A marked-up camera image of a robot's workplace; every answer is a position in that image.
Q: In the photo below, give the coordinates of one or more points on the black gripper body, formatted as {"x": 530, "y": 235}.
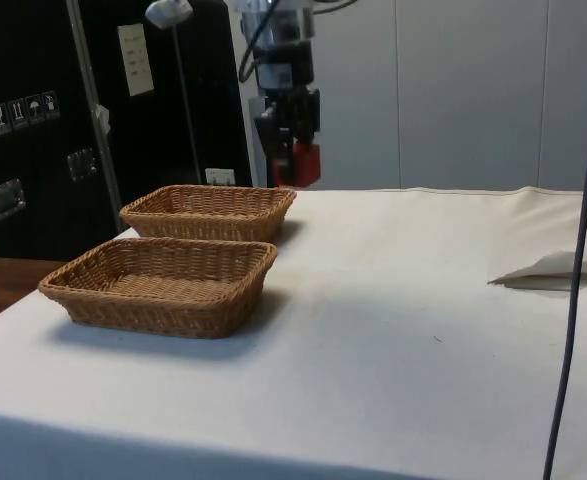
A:
{"x": 293, "y": 62}

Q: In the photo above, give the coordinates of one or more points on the white device on thin pole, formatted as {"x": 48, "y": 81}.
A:
{"x": 170, "y": 11}

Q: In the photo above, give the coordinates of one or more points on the red cube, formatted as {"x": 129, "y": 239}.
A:
{"x": 309, "y": 162}

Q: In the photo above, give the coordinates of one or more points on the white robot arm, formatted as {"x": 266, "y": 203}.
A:
{"x": 293, "y": 4}

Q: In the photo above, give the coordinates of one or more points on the black cabinet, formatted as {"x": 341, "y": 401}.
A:
{"x": 38, "y": 165}

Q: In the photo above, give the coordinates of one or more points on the pale locker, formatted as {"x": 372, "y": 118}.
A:
{"x": 358, "y": 100}

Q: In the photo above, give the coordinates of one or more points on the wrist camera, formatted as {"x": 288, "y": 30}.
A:
{"x": 285, "y": 27}

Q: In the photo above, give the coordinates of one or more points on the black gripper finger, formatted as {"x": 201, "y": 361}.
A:
{"x": 265, "y": 127}
{"x": 307, "y": 112}

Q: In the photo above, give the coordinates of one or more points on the wicker basket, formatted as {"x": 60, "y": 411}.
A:
{"x": 208, "y": 220}
{"x": 158, "y": 295}

